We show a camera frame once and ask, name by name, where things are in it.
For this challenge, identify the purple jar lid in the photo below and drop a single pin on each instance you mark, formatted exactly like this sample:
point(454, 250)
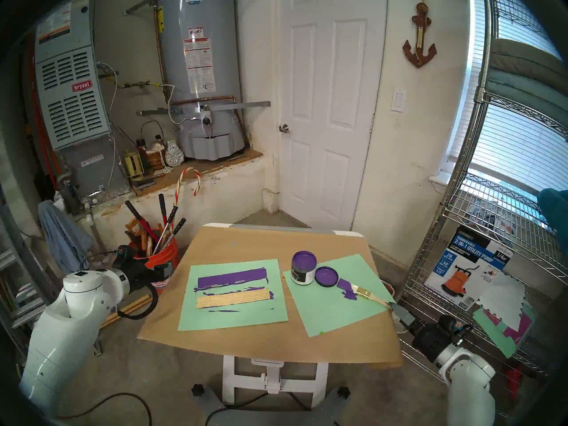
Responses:
point(327, 277)

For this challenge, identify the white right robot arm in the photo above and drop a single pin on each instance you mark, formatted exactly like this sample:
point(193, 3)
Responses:
point(470, 385)

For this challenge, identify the grey water heater tank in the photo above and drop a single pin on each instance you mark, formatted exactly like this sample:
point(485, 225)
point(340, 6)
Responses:
point(177, 74)

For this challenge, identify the grey Bryant furnace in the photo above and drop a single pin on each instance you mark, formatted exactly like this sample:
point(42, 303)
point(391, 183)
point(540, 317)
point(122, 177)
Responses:
point(71, 119)

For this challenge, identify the white window blinds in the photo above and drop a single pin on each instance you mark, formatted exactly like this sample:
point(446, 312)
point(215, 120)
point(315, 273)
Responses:
point(519, 154)

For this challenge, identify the rusty anchor wall decoration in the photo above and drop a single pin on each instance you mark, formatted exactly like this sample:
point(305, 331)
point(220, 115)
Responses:
point(420, 34)

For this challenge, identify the white panel door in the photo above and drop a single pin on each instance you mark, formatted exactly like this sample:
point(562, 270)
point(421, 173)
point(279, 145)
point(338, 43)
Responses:
point(330, 172)

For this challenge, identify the teal fabric object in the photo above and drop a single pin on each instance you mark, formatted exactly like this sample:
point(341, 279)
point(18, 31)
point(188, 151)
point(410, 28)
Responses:
point(552, 210)

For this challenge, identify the teal green cushion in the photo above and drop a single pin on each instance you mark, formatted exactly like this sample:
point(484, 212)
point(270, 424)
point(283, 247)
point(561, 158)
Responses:
point(519, 96)

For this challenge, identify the striped candy cane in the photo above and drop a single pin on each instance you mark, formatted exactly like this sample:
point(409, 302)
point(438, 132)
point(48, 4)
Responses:
point(178, 185)

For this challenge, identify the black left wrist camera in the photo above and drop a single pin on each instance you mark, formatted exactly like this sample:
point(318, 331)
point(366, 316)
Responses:
point(125, 252)

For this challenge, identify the black-grip metal tool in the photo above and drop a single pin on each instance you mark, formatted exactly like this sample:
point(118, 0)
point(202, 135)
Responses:
point(179, 225)
point(172, 214)

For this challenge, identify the yellow jug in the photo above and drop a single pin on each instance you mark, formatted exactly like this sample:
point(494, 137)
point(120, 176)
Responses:
point(133, 165)

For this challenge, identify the olive green cushion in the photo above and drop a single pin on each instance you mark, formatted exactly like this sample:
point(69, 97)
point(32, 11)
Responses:
point(528, 59)

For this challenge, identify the white light switch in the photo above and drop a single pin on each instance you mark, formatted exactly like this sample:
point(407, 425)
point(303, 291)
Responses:
point(398, 100)

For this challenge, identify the red plastic object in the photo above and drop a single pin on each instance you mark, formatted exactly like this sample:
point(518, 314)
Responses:
point(514, 375)

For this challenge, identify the green paper stack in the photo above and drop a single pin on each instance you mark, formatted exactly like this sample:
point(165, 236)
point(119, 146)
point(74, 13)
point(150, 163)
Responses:
point(492, 332)

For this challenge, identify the white window sill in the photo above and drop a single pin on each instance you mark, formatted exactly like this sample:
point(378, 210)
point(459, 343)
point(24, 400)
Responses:
point(439, 183)

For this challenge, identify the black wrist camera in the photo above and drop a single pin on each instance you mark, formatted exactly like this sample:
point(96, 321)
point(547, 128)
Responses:
point(450, 325)
point(125, 252)

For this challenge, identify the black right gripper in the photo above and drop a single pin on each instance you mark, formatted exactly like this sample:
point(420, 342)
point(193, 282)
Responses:
point(430, 341)

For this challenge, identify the wooden dowel sticks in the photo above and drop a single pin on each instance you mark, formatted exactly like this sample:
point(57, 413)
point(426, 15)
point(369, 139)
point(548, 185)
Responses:
point(133, 307)

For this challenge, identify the utility pump box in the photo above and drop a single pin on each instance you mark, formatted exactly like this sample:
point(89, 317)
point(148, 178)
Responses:
point(470, 261)

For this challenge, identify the blue hanging cloth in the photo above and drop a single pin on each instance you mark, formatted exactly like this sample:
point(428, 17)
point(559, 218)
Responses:
point(62, 238)

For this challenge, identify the light green paper sheet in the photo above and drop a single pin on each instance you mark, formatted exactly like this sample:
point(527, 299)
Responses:
point(333, 314)
point(230, 321)

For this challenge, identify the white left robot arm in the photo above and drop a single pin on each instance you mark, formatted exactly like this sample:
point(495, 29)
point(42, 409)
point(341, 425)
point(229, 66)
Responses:
point(71, 336)

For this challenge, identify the purple paint jar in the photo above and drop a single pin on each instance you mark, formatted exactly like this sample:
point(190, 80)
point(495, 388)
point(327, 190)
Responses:
point(303, 275)

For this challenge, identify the brown kraft paper cover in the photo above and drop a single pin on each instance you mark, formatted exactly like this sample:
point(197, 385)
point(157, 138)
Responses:
point(248, 345)

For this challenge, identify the grey metal ladder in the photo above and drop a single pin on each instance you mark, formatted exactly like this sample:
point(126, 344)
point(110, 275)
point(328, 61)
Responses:
point(13, 270)

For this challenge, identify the wooden ledge board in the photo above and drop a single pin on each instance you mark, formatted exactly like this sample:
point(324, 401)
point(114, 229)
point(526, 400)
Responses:
point(199, 167)

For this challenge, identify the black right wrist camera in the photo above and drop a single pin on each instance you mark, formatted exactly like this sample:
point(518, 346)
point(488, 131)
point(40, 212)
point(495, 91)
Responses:
point(450, 325)

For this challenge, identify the white scalloped paper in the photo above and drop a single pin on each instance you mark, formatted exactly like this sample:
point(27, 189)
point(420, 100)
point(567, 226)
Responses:
point(503, 298)

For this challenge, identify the foil-wrapped bundle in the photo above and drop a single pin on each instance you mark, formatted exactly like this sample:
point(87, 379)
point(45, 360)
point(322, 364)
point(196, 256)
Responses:
point(174, 154)

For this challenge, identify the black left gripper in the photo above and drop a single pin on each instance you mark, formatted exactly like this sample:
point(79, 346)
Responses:
point(142, 274)

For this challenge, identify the orange plastic bucket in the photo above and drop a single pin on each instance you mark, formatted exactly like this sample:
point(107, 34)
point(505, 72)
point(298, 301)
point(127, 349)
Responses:
point(166, 256)

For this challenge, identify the magenta paper sheet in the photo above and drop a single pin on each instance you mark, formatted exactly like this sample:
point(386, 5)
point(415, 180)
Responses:
point(519, 332)

